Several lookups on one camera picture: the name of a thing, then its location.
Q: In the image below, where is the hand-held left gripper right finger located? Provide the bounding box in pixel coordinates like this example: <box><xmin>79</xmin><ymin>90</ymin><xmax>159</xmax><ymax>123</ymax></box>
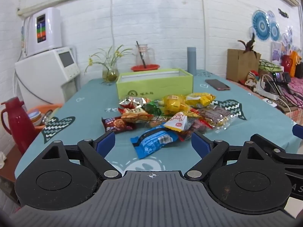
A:
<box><xmin>184</xmin><ymin>132</ymin><xmax>263</xmax><ymax>180</ymax></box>

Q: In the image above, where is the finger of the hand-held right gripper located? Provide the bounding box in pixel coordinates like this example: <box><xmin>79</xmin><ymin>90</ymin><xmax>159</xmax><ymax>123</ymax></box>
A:
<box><xmin>292</xmin><ymin>124</ymin><xmax>303</xmax><ymax>138</ymax></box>
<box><xmin>250</xmin><ymin>134</ymin><xmax>303</xmax><ymax>166</ymax></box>

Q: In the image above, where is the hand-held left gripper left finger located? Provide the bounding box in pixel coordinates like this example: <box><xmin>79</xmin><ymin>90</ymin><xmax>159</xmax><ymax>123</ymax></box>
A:
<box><xmin>42</xmin><ymin>132</ymin><xmax>122</xmax><ymax>180</ymax></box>

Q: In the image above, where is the dark red jerky packet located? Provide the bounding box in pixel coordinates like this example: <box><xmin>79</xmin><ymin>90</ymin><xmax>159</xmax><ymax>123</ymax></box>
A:
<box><xmin>179</xmin><ymin>119</ymin><xmax>213</xmax><ymax>142</ymax></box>

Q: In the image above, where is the dark red cookie packet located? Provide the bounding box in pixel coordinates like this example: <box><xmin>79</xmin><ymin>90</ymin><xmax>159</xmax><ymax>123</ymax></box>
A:
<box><xmin>102</xmin><ymin>116</ymin><xmax>136</xmax><ymax>132</ymax></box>

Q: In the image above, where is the brown dates packet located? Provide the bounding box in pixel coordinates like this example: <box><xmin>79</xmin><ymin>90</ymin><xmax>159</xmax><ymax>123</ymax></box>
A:
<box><xmin>198</xmin><ymin>106</ymin><xmax>238</xmax><ymax>134</ymax></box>

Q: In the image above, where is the white orange snack packet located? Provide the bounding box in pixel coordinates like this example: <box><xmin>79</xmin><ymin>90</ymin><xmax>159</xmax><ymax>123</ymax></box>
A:
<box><xmin>163</xmin><ymin>111</ymin><xmax>190</xmax><ymax>132</ymax></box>

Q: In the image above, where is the orange rice cracker packet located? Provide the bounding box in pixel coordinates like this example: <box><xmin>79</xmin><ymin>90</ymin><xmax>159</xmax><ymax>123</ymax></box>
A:
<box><xmin>118</xmin><ymin>107</ymin><xmax>154</xmax><ymax>123</ymax></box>

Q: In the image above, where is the yellow snack packet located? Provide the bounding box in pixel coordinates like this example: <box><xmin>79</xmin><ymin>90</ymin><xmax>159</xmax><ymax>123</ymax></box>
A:
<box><xmin>185</xmin><ymin>92</ymin><xmax>216</xmax><ymax>108</ymax></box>

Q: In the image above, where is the blue cookie packet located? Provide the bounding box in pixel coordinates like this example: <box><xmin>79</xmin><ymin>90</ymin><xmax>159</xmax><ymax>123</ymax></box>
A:
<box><xmin>130</xmin><ymin>124</ymin><xmax>179</xmax><ymax>159</ymax></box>

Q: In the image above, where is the silver red snack packet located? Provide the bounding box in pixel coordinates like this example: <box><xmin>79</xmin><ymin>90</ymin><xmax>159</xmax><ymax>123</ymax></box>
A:
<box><xmin>119</xmin><ymin>96</ymin><xmax>149</xmax><ymax>110</ymax></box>

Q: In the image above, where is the clear fried snack packet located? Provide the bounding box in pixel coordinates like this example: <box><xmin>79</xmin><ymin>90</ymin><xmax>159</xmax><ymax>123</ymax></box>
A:
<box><xmin>144</xmin><ymin>116</ymin><xmax>171</xmax><ymax>128</ymax></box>

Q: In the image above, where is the green snack packet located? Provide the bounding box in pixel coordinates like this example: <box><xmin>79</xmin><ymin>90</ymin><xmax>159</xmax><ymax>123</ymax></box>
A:
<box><xmin>142</xmin><ymin>100</ymin><xmax>166</xmax><ymax>116</ymax></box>

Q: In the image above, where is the green cardboard box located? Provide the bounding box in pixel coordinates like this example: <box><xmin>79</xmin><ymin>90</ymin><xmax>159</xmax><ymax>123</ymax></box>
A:
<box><xmin>116</xmin><ymin>68</ymin><xmax>194</xmax><ymax>100</ymax></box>

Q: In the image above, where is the white power bank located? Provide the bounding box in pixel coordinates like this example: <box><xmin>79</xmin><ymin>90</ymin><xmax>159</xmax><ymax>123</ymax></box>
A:
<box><xmin>263</xmin><ymin>98</ymin><xmax>278</xmax><ymax>108</ymax></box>

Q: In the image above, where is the pink patterned cloth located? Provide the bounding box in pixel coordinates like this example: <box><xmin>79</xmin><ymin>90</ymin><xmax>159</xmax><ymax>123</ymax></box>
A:
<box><xmin>237</xmin><ymin>76</ymin><xmax>303</xmax><ymax>123</ymax></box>

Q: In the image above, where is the dark smartphone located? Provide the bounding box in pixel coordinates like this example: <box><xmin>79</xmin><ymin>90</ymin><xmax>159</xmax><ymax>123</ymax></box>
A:
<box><xmin>205</xmin><ymin>79</ymin><xmax>231</xmax><ymax>91</ymax></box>

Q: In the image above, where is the orange bag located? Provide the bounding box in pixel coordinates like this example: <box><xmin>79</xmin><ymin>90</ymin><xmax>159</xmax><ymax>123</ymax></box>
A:
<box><xmin>290</xmin><ymin>51</ymin><xmax>303</xmax><ymax>77</ymax></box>

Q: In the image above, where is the glass vase with plant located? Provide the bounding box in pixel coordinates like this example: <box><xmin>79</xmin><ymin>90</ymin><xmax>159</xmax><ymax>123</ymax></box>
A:
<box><xmin>84</xmin><ymin>44</ymin><xmax>135</xmax><ymax>84</ymax></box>

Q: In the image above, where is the orange plastic basin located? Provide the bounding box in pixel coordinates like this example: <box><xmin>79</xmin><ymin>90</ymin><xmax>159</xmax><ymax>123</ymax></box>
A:
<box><xmin>27</xmin><ymin>103</ymin><xmax>64</xmax><ymax>135</ymax></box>

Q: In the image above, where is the red plastic basket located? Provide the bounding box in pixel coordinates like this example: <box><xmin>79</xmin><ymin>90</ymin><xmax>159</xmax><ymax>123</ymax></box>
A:
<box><xmin>131</xmin><ymin>64</ymin><xmax>160</xmax><ymax>72</ymax></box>

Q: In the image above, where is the grey blue bottle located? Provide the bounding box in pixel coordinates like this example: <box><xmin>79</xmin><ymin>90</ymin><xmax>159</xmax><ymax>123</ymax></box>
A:
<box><xmin>187</xmin><ymin>47</ymin><xmax>197</xmax><ymax>75</ymax></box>

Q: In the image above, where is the brown cardboard box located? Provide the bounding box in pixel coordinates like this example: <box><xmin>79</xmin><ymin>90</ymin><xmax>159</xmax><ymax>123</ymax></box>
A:
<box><xmin>226</xmin><ymin>48</ymin><xmax>262</xmax><ymax>82</ymax></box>

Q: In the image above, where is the white countertop appliance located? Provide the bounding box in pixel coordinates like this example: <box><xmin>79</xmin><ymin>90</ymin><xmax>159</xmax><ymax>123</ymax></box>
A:
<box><xmin>15</xmin><ymin>47</ymin><xmax>80</xmax><ymax>104</ymax></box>

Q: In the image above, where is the red thermos jug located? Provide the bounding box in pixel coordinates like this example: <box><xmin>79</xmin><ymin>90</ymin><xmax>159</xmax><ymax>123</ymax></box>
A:
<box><xmin>1</xmin><ymin>97</ymin><xmax>37</xmax><ymax>155</ymax></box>

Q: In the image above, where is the glass pitcher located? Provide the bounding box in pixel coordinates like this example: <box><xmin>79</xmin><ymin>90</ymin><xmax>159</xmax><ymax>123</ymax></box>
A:
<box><xmin>135</xmin><ymin>43</ymin><xmax>155</xmax><ymax>67</ymax></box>

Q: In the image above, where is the black stirring stick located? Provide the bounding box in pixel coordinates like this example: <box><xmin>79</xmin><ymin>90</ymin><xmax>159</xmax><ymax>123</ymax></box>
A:
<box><xmin>136</xmin><ymin>41</ymin><xmax>146</xmax><ymax>68</ymax></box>

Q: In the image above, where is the dark red plant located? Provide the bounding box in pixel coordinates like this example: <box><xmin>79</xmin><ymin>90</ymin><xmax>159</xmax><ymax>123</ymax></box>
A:
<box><xmin>237</xmin><ymin>33</ymin><xmax>258</xmax><ymax>57</ymax></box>

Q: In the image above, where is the small blue paper fan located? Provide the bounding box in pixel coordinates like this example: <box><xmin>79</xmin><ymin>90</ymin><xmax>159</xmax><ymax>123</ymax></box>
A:
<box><xmin>270</xmin><ymin>20</ymin><xmax>281</xmax><ymax>42</ymax></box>

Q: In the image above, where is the large blue paper fan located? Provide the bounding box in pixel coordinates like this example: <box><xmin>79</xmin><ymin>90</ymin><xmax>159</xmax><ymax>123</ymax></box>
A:
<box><xmin>251</xmin><ymin>10</ymin><xmax>271</xmax><ymax>38</ymax></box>

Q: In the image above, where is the white water purifier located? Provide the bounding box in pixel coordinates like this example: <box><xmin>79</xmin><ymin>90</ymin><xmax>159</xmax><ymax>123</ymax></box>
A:
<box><xmin>24</xmin><ymin>7</ymin><xmax>62</xmax><ymax>57</ymax></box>

